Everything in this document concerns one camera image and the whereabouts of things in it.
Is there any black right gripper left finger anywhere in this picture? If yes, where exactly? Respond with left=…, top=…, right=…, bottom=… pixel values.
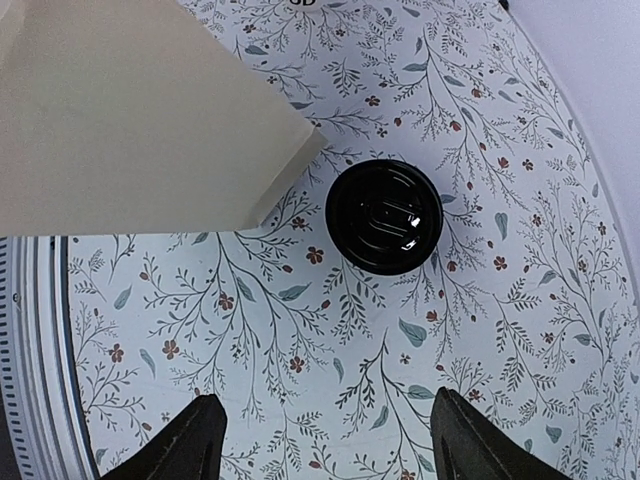
left=103, top=394, right=226, bottom=480

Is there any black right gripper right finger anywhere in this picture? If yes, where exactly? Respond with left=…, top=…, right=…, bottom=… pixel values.
left=430, top=387, right=566, bottom=480

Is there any cream paper bag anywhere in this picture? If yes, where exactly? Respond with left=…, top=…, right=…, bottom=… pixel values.
left=1, top=1, right=326, bottom=236

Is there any floral patterned table mat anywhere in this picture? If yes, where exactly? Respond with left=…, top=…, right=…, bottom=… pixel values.
left=68, top=1, right=639, bottom=479

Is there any stack of black lids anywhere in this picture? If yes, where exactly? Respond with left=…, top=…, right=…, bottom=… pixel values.
left=325, top=159, right=444, bottom=276

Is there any metal front rail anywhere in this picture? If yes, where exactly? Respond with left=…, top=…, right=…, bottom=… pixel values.
left=1, top=236, right=100, bottom=479

